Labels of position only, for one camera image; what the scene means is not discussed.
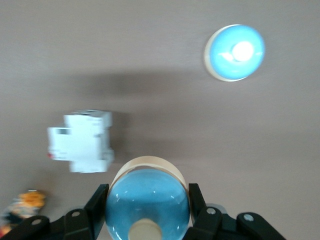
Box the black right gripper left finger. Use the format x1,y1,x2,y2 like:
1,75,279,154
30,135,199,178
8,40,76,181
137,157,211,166
0,183,110,240

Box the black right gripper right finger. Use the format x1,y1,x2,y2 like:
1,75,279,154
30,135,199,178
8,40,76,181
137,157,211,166
184,183,286,240

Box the blue knob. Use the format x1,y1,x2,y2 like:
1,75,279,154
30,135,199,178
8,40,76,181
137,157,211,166
104,156,191,240

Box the white circuit breaker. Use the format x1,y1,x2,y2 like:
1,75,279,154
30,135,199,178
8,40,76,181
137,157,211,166
46,109,115,174

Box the brown table mat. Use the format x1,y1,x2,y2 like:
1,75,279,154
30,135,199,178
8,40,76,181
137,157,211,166
0,0,320,240

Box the orange red emergency switch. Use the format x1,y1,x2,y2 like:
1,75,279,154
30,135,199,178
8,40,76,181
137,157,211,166
0,189,48,235

